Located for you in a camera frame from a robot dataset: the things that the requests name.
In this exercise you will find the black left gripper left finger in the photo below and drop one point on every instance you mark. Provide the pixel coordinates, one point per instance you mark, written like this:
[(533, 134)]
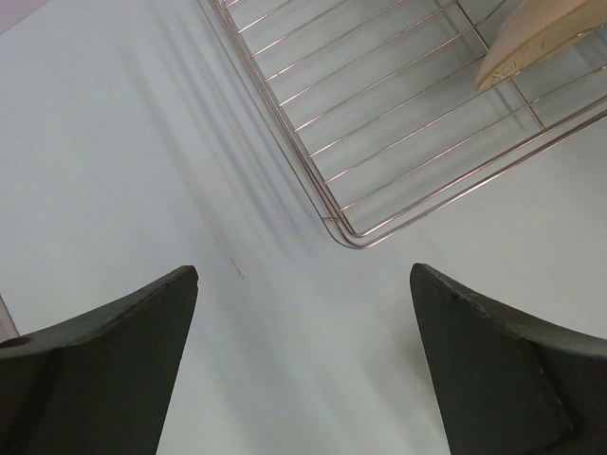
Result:
[(102, 382)]

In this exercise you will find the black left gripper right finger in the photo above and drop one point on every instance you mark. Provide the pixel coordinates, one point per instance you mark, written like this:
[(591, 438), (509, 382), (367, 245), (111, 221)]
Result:
[(507, 382)]

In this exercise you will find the metal wire dish rack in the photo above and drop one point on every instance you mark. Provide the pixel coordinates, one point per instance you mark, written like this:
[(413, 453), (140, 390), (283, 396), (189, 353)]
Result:
[(377, 107)]

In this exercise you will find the beige bird pattern plate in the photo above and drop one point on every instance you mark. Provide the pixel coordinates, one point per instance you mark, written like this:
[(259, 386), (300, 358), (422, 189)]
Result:
[(536, 30)]

